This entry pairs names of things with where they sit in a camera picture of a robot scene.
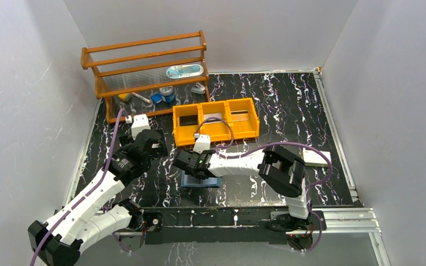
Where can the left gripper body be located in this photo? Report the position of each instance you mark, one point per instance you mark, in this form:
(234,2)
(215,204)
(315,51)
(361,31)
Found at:
(148,141)

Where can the white stapler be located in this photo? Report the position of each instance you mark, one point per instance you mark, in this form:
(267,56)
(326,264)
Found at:
(198,88)

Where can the grey striped card in bin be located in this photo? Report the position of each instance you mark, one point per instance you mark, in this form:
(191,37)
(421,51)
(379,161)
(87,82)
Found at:
(212,118)

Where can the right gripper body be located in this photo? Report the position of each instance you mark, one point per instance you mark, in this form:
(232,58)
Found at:
(183,161)

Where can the white blue round tin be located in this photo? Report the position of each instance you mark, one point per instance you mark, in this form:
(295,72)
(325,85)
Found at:
(167,94)

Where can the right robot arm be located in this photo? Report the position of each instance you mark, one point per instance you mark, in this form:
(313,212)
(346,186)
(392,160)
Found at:
(279,167)

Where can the small blue box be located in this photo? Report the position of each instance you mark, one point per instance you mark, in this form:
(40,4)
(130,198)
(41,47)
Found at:
(156,98)

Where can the orange card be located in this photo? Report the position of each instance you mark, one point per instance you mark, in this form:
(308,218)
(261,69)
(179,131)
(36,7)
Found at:
(242,115)

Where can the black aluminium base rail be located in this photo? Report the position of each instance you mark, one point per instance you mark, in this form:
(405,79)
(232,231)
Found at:
(168,225)

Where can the white red marker pen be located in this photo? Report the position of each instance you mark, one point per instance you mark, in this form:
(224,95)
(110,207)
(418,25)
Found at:
(146,100)

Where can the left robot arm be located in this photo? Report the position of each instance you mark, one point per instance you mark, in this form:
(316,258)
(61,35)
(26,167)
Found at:
(77,213)

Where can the white rectangular box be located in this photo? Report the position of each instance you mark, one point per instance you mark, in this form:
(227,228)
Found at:
(314,159)

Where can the right yellow plastic bin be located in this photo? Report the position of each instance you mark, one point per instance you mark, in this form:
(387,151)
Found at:
(245,123)

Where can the black card in bin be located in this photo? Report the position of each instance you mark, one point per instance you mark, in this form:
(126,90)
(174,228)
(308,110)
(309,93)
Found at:
(188,120)

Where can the blue white oval package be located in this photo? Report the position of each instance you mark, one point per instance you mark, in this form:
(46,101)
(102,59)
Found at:
(184,71)

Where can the wooden shelf rack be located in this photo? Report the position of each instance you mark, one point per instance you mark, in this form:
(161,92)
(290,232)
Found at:
(134,67)

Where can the left yellow plastic bin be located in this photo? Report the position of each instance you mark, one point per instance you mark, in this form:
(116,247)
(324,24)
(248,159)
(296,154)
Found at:
(184,135)

